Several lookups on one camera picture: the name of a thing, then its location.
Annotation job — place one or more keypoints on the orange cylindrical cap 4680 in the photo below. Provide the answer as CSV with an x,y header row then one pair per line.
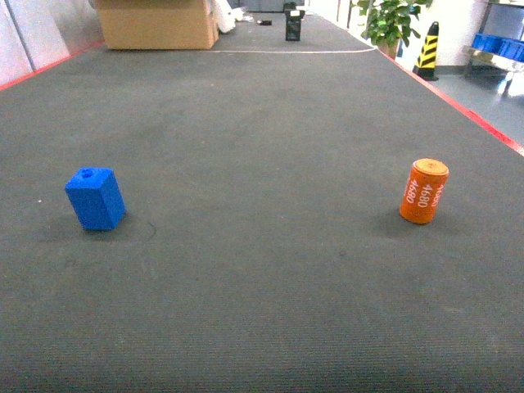
x,y
423,190

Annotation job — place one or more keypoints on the blue rectangular plastic part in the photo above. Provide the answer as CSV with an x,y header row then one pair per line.
x,y
96,198

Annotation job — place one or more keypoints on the stainless steel roller shelf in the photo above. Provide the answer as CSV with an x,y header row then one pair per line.
x,y
498,42

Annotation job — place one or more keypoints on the white plastic bag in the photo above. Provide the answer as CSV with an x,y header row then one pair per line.
x,y
224,16

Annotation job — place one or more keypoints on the small black crate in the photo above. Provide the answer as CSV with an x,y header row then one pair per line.
x,y
293,24

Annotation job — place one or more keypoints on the yellow black traffic cone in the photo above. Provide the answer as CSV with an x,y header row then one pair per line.
x,y
425,65

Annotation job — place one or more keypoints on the potted green plant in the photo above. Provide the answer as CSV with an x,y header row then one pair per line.
x,y
389,22

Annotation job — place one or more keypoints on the large cardboard box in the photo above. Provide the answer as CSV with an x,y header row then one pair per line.
x,y
157,25

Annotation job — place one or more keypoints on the red metal table frame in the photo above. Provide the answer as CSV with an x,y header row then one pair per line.
x,y
470,114

